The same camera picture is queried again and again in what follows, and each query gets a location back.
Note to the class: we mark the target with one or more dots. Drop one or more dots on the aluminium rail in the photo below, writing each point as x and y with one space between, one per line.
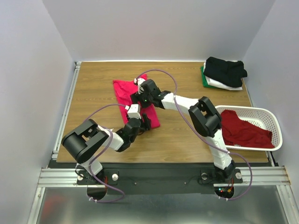
261 176
57 144

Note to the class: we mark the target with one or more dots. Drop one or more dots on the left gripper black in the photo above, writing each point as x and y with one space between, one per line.
146 121

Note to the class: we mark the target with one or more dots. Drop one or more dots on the front aluminium rail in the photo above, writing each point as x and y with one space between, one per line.
261 176

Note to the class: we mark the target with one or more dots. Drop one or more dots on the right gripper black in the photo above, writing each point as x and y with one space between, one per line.
135 98

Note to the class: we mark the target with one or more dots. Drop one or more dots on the pink t shirt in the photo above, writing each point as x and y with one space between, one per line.
123 90

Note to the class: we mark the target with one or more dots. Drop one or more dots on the left aluminium rail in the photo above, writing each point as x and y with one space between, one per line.
57 144

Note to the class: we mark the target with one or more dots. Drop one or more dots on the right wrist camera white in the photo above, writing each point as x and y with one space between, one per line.
138 82

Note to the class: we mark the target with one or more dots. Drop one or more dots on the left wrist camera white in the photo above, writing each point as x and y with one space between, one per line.
133 111

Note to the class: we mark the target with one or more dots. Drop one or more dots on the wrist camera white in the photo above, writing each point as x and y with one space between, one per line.
133 111
138 82

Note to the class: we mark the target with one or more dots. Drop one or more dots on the folded green t shirt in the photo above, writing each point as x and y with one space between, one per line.
204 81

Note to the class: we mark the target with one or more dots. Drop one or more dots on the dark red t shirt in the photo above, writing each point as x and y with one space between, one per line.
239 132

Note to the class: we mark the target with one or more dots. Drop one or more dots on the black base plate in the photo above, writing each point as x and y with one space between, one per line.
160 178

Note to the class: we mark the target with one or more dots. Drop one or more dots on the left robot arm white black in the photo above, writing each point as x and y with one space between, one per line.
85 140

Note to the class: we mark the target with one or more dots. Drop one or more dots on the white plastic laundry basket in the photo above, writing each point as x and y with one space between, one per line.
259 117

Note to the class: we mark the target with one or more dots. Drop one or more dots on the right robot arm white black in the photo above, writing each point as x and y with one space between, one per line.
206 120

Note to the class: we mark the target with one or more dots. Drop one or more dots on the folded black t shirt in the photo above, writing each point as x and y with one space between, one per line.
226 72

